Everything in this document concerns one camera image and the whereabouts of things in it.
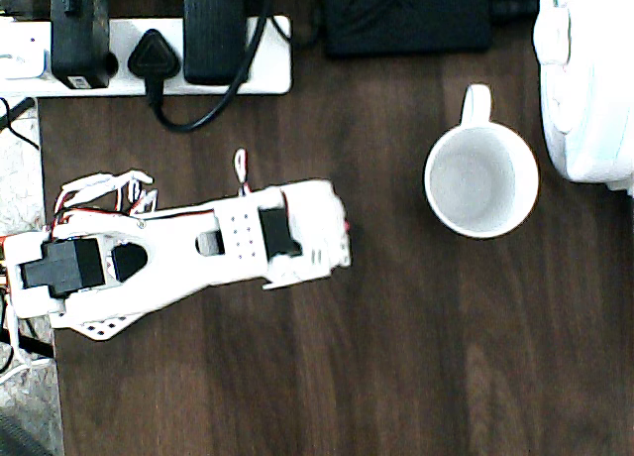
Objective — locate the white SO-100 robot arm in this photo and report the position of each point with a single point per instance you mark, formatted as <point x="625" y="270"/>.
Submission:
<point x="173" y="258"/>

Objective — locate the white power strip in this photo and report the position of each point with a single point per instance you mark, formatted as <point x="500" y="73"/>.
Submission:
<point x="267" y="54"/>

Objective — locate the white ceramic mug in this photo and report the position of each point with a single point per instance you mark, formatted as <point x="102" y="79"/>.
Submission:
<point x="480" y="183"/>

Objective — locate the black triangular plug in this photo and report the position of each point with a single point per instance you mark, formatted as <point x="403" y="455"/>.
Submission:
<point x="152" y="59"/>

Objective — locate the flat black power brick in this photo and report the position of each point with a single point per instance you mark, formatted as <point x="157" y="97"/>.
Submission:
<point x="406" y="15"/>

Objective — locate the wide black power adapter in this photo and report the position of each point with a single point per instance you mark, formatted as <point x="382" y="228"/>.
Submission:
<point x="214" y="34"/>

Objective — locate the narrow black power adapter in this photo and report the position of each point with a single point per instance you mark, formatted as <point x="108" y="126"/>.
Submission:
<point x="79" y="34"/>

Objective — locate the white USB charger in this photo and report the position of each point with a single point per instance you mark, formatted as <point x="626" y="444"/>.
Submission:
<point x="22" y="59"/>

